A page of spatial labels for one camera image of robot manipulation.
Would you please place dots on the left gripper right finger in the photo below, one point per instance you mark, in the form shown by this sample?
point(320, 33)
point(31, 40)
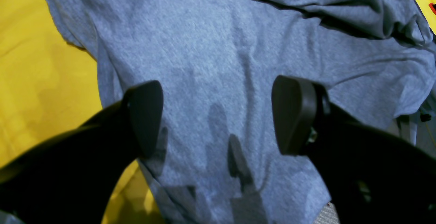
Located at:
point(372, 176)

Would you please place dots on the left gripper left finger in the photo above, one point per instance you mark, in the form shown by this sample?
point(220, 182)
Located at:
point(69, 178)

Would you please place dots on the grey t-shirt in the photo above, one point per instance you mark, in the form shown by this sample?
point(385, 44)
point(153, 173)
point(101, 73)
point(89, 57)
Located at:
point(217, 159)

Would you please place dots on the yellow tablecloth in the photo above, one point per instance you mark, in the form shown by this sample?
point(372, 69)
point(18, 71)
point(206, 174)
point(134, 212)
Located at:
point(49, 87)

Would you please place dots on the red and black clamp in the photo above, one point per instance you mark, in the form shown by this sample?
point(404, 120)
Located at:
point(432, 7)

